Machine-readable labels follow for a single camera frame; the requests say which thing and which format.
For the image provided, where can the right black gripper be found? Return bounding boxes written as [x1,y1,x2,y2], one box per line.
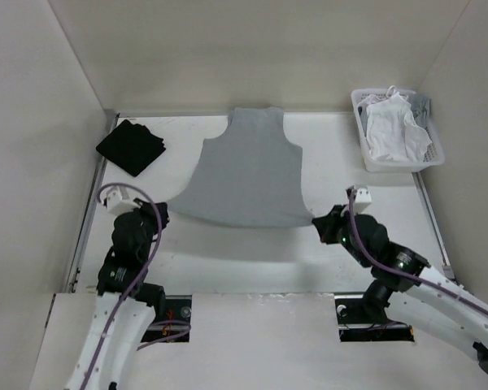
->
[312,203,371,267]

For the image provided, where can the grey tank top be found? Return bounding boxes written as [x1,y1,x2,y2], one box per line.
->
[168,107,313,228]

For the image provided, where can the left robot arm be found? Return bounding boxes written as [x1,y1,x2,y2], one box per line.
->
[65,198,169,389]

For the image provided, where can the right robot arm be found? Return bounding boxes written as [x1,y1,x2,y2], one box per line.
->
[312,205,488,375]

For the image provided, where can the folded black tank top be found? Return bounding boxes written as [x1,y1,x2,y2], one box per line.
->
[96,119,166,177]

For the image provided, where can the white tank top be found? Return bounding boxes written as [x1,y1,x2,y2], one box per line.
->
[358,86,432,163]

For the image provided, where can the white plastic laundry basket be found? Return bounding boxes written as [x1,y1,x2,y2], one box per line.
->
[351,88,445,173]

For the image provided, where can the grey garment in basket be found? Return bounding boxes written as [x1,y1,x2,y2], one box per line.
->
[408,93,431,128]

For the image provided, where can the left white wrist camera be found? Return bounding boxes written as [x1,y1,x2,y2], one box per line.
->
[100,185,138,216]

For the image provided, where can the metal table edge rail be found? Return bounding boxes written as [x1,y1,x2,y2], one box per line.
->
[64,108,120,293]

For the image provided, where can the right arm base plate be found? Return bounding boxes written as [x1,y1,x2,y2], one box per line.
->
[334,294,415,343]

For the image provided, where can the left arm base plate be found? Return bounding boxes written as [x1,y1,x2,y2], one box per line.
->
[142,296,192,343]

